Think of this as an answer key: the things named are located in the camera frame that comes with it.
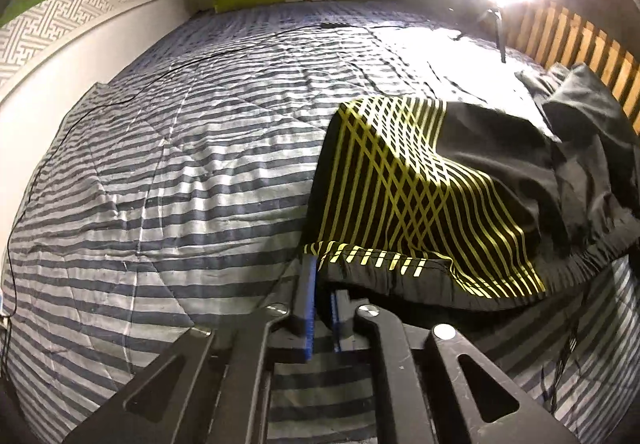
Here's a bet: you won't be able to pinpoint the black yellow striped shorts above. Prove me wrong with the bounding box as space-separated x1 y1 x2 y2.
302 96 639 311

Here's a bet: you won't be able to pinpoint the striped blue white bedspread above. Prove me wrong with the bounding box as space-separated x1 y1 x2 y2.
4 2 639 443

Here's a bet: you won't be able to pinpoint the dark grey clothes pile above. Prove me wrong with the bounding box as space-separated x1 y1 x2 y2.
516 64 639 239

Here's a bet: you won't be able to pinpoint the wooden slatted headboard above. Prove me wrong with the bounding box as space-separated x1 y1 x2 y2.
506 1 639 130

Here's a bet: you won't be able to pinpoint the thin black cable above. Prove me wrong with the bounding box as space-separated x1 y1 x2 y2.
0 21 411 375

